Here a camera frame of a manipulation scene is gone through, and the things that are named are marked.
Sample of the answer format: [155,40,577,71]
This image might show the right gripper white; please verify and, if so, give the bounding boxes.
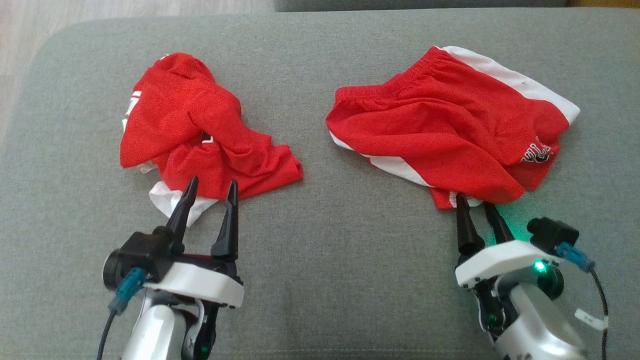
[454,192,565,302]

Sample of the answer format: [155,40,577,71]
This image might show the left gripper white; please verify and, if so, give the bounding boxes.
[102,176,246,308]

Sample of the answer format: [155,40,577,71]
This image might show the red shorts white stripes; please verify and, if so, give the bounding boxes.
[325,45,581,211]

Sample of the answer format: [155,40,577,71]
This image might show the red basketball jersey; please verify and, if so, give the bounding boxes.
[119,51,305,228]

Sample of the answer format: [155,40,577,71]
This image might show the large yellow sofa backrest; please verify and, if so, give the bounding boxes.
[565,0,640,8]

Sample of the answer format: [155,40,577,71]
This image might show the right camera cable blue plug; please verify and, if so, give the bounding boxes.
[556,242,610,360]

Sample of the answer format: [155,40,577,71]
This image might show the white cable label tag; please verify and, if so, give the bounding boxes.
[574,308,609,330]

